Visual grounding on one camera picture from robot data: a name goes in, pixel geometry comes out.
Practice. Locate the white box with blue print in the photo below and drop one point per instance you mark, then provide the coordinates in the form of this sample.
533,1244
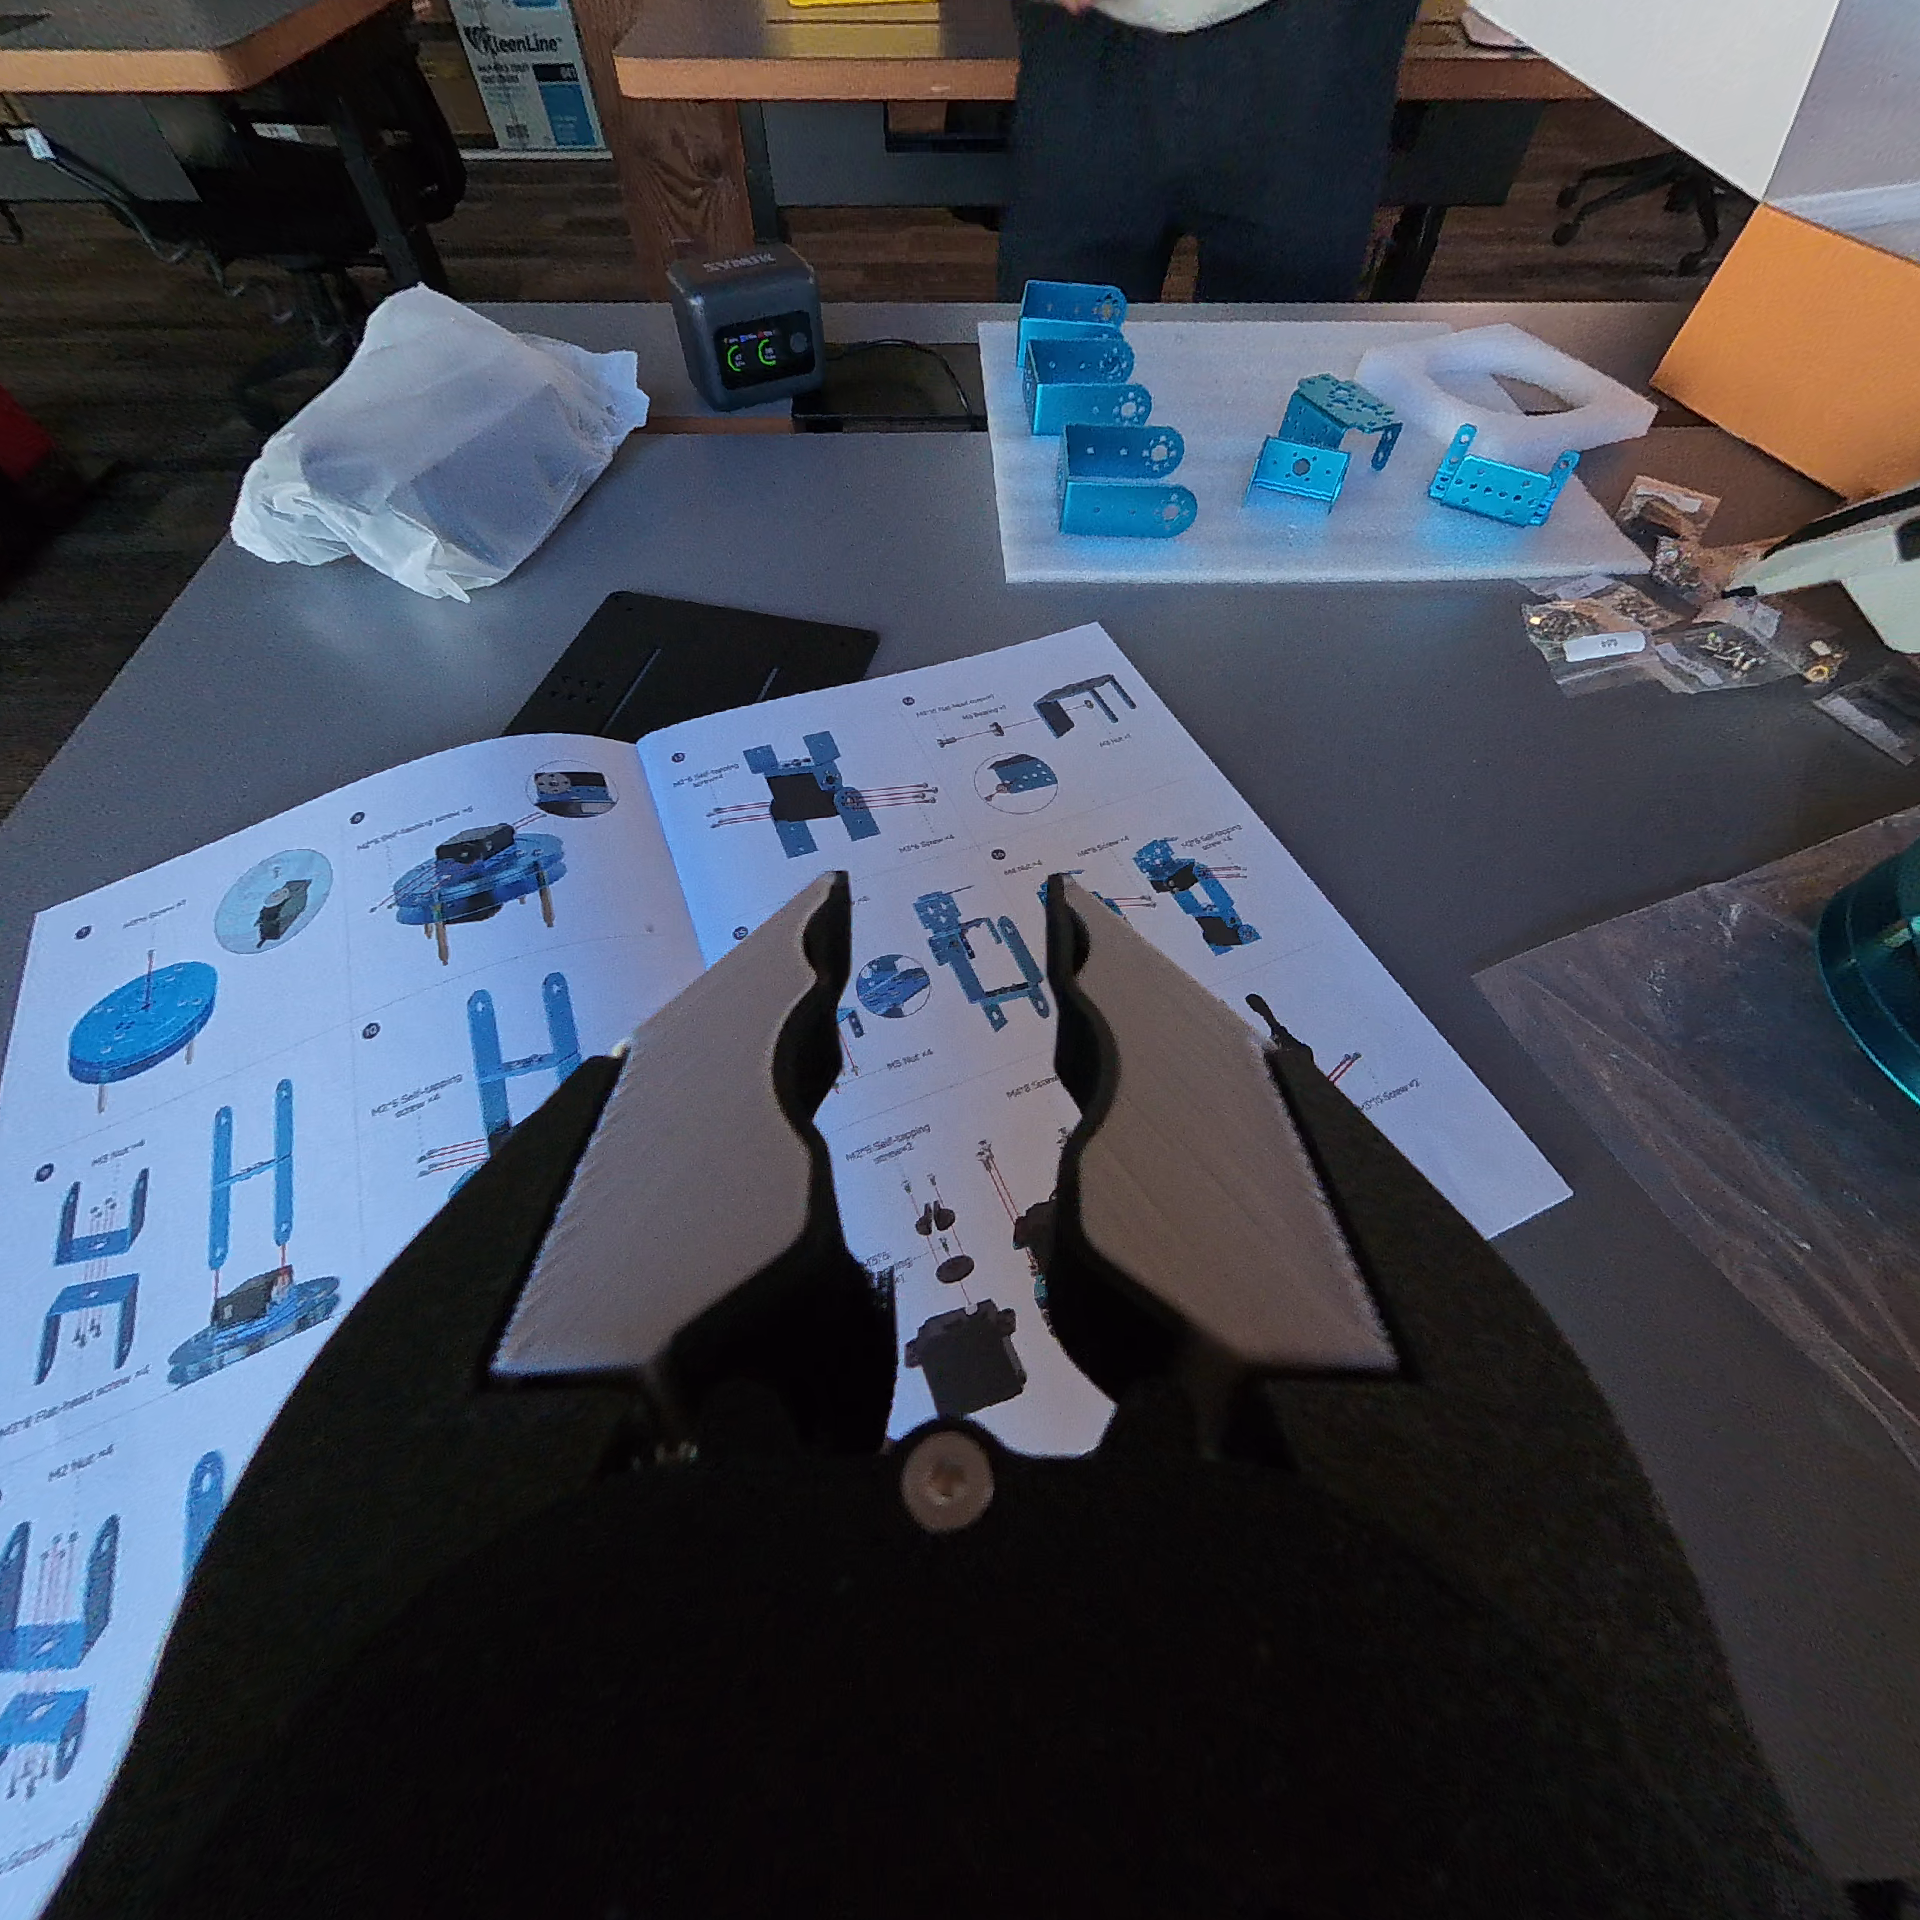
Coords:
524,76

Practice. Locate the blue long U bracket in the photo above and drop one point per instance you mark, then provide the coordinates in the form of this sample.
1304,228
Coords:
1501,487

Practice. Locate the white plastic bag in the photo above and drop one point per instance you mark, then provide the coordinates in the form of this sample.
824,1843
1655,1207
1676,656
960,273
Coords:
436,450

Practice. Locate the orange cardboard box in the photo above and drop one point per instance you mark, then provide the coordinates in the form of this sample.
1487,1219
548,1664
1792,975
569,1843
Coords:
1799,360

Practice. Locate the wooden-edged office desk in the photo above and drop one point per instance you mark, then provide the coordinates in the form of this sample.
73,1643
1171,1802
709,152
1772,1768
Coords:
150,60
827,76

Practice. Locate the blue multi-hole bracket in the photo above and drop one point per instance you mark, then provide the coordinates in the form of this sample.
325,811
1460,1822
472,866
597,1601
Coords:
1350,407

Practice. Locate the large clear plastic bag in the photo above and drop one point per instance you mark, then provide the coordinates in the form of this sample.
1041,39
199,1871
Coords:
1695,1080

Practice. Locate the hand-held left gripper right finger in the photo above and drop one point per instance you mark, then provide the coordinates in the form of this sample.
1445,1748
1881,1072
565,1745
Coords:
1230,1201

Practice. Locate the grey desk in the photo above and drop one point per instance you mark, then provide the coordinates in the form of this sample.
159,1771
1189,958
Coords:
1350,720

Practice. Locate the white foam cutout piece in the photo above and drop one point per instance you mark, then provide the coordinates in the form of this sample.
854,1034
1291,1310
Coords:
1396,369

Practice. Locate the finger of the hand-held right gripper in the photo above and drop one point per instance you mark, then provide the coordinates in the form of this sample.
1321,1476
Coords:
1845,556

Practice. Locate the blue round base assembly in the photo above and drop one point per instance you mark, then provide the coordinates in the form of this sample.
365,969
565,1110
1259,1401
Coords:
1876,975

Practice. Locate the black office chair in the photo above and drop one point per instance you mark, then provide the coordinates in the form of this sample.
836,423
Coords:
1635,194

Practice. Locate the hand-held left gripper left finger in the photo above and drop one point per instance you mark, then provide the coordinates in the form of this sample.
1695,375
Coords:
675,1201

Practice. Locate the grey portable power station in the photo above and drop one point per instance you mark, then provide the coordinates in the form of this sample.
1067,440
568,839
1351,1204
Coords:
744,329

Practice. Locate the blue small bracket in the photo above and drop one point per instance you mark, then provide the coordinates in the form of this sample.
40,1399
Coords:
1293,475

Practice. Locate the blue round-end side bracket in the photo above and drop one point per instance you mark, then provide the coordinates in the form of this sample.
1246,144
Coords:
1072,307
1127,511
1077,364
1089,410
1126,452

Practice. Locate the black flat case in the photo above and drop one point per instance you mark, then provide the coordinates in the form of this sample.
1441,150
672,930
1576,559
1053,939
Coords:
692,660

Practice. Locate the white foam sheet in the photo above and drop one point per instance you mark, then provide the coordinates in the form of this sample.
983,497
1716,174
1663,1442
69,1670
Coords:
1350,547

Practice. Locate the instruction manual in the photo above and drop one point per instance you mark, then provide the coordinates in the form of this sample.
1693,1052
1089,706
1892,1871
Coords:
376,930

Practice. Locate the pile of small screw bags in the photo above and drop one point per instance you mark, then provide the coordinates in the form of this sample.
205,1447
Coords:
1652,599

